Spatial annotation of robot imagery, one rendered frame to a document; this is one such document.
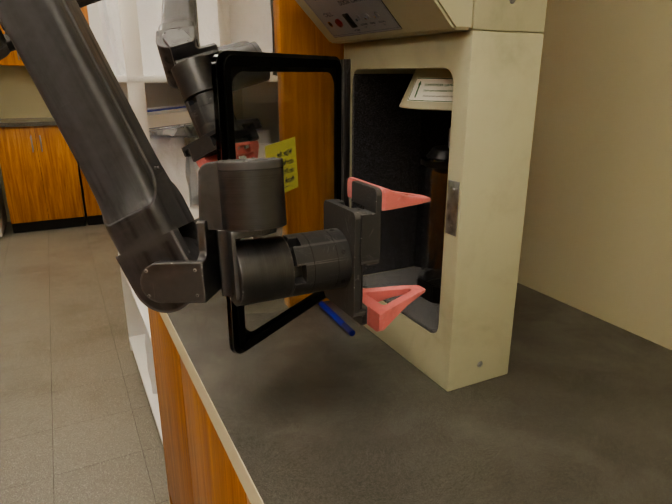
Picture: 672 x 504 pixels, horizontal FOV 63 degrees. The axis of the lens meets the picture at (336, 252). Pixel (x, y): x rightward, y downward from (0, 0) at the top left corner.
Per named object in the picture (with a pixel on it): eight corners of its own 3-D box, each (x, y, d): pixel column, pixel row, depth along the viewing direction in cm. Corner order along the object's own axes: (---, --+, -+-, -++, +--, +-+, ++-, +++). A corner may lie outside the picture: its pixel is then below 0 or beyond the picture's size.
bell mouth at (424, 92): (467, 103, 93) (470, 69, 92) (549, 108, 78) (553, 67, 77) (376, 105, 86) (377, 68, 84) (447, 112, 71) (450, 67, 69)
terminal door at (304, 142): (340, 287, 101) (341, 56, 89) (234, 359, 76) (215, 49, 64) (337, 287, 102) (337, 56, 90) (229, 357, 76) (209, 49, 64)
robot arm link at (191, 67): (167, 70, 80) (168, 55, 75) (212, 57, 82) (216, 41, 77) (186, 115, 81) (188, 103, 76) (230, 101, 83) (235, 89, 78)
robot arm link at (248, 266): (215, 299, 51) (232, 316, 46) (208, 225, 50) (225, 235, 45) (285, 287, 54) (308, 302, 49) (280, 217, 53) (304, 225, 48)
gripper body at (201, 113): (214, 155, 85) (195, 110, 84) (262, 129, 80) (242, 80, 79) (184, 161, 80) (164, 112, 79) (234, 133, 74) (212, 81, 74)
